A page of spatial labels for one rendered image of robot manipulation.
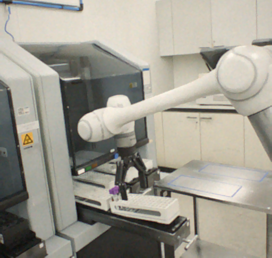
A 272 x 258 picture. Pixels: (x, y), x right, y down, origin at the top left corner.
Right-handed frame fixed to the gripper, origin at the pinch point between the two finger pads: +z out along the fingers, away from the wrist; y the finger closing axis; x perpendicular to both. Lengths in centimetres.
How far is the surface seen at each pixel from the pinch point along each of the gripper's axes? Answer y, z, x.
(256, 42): 246, -65, 6
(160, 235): -6.8, 14.4, -14.7
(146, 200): 0.7, 4.0, -5.1
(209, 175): 51, 11, -11
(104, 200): -4.9, 3.5, 13.6
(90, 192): -1.1, 2.2, 26.4
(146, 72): 60, -50, 24
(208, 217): 145, 88, 40
